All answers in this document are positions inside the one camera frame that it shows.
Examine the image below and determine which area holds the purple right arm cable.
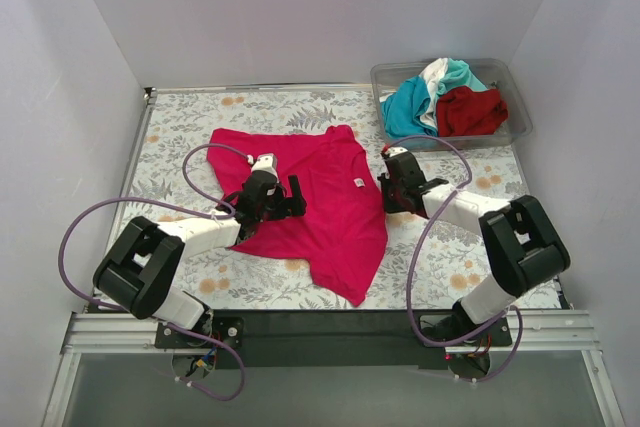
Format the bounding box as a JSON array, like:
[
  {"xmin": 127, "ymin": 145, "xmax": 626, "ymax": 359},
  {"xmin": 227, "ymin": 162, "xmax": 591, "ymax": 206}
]
[{"xmin": 382, "ymin": 134, "xmax": 524, "ymax": 385}]

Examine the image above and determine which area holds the pink t shirt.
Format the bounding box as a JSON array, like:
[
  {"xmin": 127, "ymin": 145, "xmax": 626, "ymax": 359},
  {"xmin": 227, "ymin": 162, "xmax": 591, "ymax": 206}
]
[{"xmin": 207, "ymin": 125, "xmax": 388, "ymax": 306}]

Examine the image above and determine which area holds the white and aqua t shirt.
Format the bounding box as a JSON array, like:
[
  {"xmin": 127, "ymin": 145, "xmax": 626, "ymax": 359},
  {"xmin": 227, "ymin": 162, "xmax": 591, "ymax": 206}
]
[{"xmin": 417, "ymin": 58, "xmax": 487, "ymax": 135}]

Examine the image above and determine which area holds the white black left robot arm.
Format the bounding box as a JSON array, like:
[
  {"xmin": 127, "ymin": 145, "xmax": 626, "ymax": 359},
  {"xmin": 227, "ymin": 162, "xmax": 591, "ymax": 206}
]
[{"xmin": 93, "ymin": 170, "xmax": 306, "ymax": 347}]

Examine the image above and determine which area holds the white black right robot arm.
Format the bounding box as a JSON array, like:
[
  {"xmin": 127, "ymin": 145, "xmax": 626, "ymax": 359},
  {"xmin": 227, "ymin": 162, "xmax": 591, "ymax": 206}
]
[{"xmin": 378, "ymin": 147, "xmax": 571, "ymax": 347}]

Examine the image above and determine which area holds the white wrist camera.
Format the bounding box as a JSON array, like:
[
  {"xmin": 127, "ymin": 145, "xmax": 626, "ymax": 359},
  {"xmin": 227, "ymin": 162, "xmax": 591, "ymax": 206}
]
[
  {"xmin": 381, "ymin": 145, "xmax": 408, "ymax": 160},
  {"xmin": 251, "ymin": 153, "xmax": 278, "ymax": 177}
]

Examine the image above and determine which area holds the dark red t shirt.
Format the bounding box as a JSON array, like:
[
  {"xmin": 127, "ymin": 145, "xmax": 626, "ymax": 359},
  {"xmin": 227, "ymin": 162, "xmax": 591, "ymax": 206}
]
[{"xmin": 436, "ymin": 86, "xmax": 509, "ymax": 137}]

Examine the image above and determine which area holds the teal blue t shirt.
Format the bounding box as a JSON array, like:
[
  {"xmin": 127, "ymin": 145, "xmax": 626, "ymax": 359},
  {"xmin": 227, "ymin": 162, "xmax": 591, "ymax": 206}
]
[{"xmin": 380, "ymin": 76, "xmax": 437, "ymax": 139}]

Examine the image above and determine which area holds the clear plastic bin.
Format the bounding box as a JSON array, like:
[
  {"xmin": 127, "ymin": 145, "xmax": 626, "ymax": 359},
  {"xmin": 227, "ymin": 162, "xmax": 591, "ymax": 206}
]
[{"xmin": 371, "ymin": 57, "xmax": 532, "ymax": 150}]

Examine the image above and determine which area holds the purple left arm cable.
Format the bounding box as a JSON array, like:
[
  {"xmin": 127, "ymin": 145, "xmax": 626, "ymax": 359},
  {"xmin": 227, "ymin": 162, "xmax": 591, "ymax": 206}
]
[{"xmin": 57, "ymin": 143, "xmax": 247, "ymax": 402}]

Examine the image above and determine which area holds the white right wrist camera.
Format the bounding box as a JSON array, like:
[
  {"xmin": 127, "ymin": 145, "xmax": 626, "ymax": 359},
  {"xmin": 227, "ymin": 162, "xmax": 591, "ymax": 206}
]
[{"xmin": 381, "ymin": 145, "xmax": 408, "ymax": 160}]

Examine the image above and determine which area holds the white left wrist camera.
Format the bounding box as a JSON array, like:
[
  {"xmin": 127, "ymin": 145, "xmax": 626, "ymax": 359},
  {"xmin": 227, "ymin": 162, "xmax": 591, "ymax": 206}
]
[{"xmin": 251, "ymin": 153, "xmax": 278, "ymax": 177}]

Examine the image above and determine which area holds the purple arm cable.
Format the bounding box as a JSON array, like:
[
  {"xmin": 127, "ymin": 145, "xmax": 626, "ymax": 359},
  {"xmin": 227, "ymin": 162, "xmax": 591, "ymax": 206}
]
[
  {"xmin": 57, "ymin": 143, "xmax": 247, "ymax": 402},
  {"xmin": 382, "ymin": 134, "xmax": 524, "ymax": 385}
]

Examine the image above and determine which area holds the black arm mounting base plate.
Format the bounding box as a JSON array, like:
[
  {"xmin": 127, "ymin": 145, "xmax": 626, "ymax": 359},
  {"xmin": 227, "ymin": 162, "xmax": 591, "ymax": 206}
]
[{"xmin": 154, "ymin": 307, "xmax": 516, "ymax": 373}]

